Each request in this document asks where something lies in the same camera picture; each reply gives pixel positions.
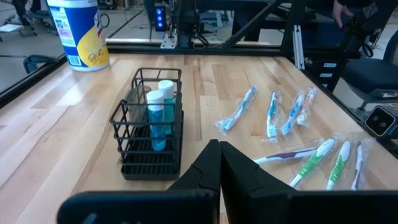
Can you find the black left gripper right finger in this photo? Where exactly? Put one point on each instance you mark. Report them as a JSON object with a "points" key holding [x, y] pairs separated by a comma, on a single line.
{"points": [[239, 177]]}

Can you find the teal mouthwash bottle white cap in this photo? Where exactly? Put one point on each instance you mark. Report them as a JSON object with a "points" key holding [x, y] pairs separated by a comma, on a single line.
{"points": [[167, 88], [157, 130]]}

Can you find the green white toothbrush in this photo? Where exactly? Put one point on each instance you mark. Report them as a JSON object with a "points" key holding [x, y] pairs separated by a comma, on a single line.
{"points": [[314, 160]]}

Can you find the black LED control box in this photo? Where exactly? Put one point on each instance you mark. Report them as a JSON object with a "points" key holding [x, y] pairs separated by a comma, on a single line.
{"points": [[160, 17]]}

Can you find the grey plastic cup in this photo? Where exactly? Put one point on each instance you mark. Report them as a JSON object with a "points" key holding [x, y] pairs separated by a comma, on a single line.
{"points": [[136, 102]]}

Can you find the blue white toothbrush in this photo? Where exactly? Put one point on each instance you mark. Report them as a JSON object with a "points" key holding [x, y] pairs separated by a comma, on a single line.
{"points": [[239, 109], [293, 112], [273, 115]]}

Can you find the white aluminium bracket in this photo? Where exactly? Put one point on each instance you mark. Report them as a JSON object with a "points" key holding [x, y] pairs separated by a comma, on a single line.
{"points": [[298, 46]]}

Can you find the black table-level camera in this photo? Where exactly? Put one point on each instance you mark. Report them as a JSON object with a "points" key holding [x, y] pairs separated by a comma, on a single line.
{"points": [[380, 121]]}

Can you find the person's hand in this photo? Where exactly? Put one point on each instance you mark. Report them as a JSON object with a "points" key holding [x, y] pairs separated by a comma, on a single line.
{"points": [[339, 12]]}

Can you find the disinfecting wipes canister blue yellow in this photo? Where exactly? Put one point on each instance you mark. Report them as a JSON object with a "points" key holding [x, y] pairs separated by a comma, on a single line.
{"points": [[81, 31]]}

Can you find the black office chair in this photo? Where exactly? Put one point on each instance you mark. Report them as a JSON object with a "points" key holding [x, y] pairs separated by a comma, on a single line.
{"points": [[370, 74]]}

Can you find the black aluminium rig frame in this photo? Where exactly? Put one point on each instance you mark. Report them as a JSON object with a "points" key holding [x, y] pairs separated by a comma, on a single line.
{"points": [[140, 49]]}

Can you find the black curved bracket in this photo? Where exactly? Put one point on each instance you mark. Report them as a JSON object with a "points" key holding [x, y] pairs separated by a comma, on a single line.
{"points": [[38, 58]]}

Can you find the black box white labels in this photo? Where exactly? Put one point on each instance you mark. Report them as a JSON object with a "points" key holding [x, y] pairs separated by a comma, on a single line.
{"points": [[320, 70]]}

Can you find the purple white toothbrush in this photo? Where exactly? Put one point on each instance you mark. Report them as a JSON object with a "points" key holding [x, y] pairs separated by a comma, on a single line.
{"points": [[289, 154], [359, 168]]}

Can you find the clear plastic wrap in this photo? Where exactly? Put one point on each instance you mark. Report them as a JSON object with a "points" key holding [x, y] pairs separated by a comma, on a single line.
{"points": [[339, 165]]}

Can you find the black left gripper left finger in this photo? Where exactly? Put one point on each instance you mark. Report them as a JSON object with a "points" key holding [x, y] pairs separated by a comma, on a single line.
{"points": [[205, 174]]}

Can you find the orange white toothbrush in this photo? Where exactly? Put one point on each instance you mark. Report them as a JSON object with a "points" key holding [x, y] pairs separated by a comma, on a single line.
{"points": [[307, 105]]}

